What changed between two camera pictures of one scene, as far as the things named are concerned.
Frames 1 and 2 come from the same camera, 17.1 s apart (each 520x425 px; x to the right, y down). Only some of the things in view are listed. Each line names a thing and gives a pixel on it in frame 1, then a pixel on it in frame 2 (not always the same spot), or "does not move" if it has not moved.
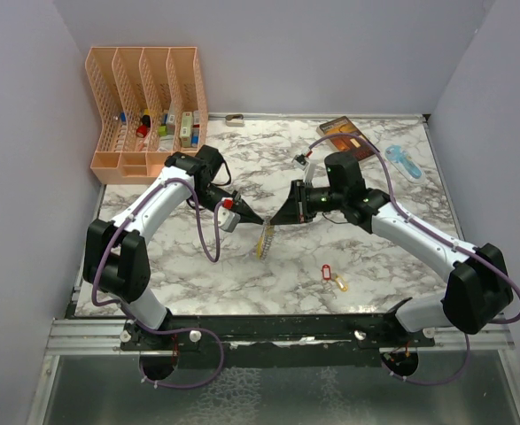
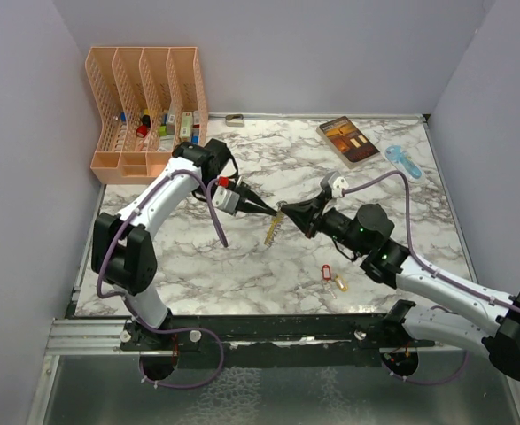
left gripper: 247,215 -> 247,195
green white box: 186,129 does not move
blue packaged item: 405,163 does not move
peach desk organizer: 151,104 does not move
